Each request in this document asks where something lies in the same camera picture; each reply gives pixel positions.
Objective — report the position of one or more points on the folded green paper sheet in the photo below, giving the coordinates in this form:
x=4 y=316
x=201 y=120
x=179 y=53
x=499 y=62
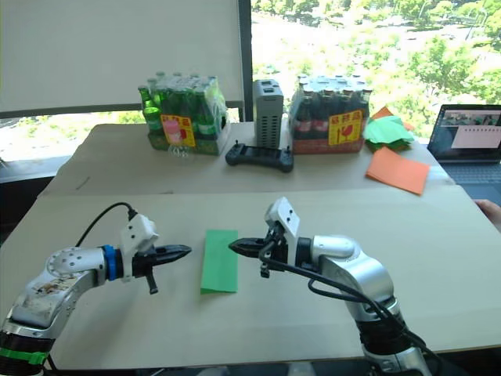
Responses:
x=219 y=266

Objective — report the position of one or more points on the orange paper sheet stack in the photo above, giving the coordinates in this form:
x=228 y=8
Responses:
x=399 y=170

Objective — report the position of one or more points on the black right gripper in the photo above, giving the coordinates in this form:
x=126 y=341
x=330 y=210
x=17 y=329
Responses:
x=276 y=246

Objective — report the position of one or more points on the open grey laptop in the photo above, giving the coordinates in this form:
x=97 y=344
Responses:
x=466 y=149

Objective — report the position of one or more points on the green paper sheet pile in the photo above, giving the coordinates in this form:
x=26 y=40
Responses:
x=387 y=133

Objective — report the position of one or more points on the dark window frame post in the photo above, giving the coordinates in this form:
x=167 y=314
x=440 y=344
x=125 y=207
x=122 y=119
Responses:
x=246 y=58

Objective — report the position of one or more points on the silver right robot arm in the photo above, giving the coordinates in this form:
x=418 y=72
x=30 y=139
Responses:
x=364 y=270

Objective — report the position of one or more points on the person's bare hand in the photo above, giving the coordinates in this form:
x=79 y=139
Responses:
x=491 y=213

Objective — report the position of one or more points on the black handheld controller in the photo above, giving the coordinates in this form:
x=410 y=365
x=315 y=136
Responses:
x=258 y=156

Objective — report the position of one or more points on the white roller blind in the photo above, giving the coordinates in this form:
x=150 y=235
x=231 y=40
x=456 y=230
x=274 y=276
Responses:
x=117 y=51

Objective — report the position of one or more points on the shrink-wrapped dark cola bottle pack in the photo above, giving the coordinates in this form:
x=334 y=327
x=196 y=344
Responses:
x=329 y=117

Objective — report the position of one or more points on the grey ventilated power unit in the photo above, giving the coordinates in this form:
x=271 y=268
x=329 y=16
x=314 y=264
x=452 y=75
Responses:
x=268 y=113

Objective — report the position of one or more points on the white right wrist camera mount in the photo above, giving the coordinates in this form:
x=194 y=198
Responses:
x=287 y=219

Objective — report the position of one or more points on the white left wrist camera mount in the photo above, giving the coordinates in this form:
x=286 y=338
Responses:
x=137 y=235

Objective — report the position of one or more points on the orange paper under green pile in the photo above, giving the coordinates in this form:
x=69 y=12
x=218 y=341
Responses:
x=383 y=113

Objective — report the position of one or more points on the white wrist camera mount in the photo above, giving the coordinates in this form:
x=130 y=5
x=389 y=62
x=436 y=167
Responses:
x=137 y=235
x=287 y=219

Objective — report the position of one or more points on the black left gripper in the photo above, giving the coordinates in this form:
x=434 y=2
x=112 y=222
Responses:
x=143 y=263

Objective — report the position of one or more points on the shrink-wrapped green bottle pack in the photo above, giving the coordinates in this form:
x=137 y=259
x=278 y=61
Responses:
x=180 y=113

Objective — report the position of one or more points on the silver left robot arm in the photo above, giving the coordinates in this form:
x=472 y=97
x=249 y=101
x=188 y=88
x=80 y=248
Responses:
x=58 y=270

